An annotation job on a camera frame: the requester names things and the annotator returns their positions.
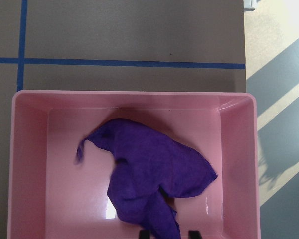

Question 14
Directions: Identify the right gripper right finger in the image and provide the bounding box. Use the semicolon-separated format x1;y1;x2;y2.
188;230;201;239

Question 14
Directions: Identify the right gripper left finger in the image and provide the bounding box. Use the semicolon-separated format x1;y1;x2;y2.
138;230;150;239

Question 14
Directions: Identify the purple microfiber cloth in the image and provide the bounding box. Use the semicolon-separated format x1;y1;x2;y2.
76;119;217;239

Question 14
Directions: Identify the pink plastic bin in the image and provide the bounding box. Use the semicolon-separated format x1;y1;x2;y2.
7;90;261;239

